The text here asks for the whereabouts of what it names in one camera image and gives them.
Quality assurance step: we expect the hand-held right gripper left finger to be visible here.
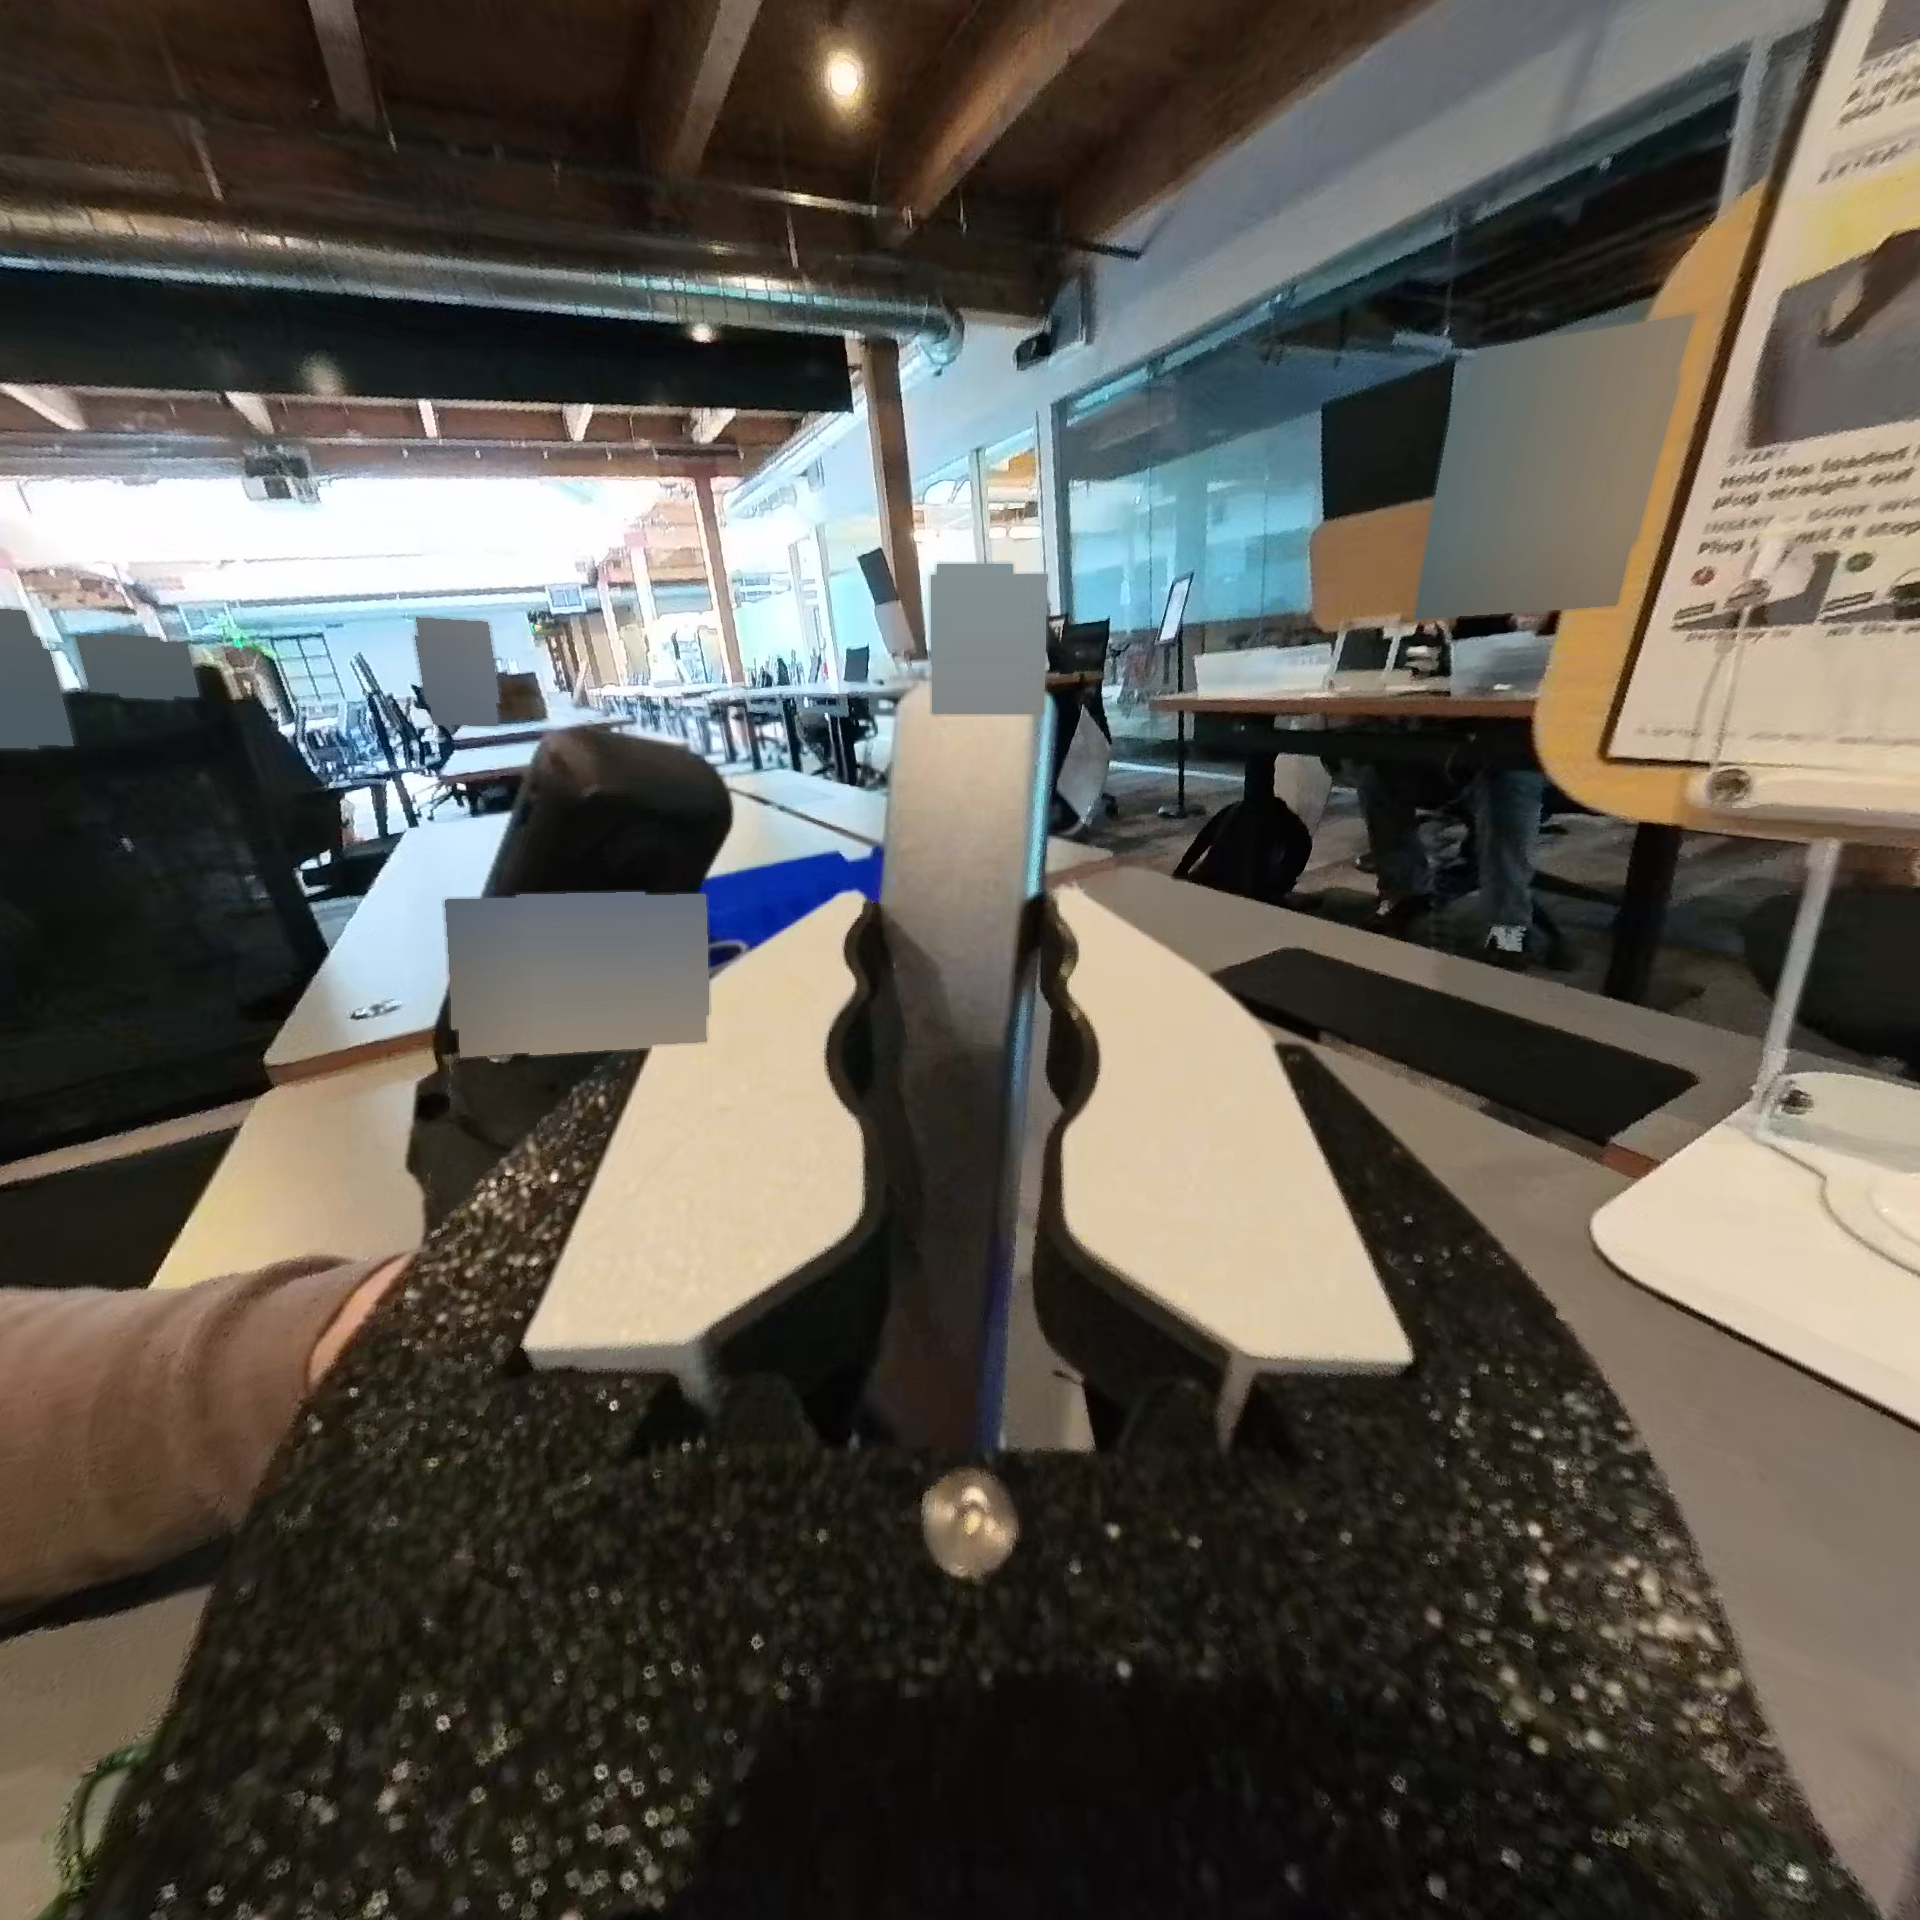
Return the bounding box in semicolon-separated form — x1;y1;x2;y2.
523;892;890;1407

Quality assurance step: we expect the white plastic bag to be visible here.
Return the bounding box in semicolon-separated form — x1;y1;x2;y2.
1051;703;1121;838

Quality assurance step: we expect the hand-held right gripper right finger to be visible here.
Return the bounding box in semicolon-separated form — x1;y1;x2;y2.
1042;883;1419;1452

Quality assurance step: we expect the metal ceiling duct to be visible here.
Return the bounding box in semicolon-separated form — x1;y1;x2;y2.
0;194;967;372

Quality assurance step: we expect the white lamp stand base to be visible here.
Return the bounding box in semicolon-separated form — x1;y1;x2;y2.
1591;835;1920;1430

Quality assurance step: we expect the blue plastic storage bin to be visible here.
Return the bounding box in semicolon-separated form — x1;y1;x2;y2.
703;851;889;984

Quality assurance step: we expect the person's left forearm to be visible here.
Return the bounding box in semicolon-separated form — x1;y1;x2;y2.
0;1255;397;1630

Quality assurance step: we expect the grey usb hub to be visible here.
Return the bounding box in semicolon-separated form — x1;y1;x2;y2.
867;691;1057;1470

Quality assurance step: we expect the wooden office desk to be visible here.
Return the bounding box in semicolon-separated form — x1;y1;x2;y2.
1153;685;1691;999

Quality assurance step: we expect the clear plastic box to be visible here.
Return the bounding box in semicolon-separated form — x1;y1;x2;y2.
1447;629;1559;701

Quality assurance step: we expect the black backpack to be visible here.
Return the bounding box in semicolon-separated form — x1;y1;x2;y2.
1173;793;1317;902

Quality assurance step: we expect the black mat on table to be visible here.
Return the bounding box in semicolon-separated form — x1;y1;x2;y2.
1213;944;1700;1154

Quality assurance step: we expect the green braided usb cable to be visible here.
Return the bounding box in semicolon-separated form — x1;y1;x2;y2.
45;1732;174;1920

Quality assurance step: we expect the wooden support pillar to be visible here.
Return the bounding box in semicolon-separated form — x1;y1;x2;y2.
858;335;929;661

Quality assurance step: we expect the person's left hand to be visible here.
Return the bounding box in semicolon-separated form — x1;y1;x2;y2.
305;1254;418;1391

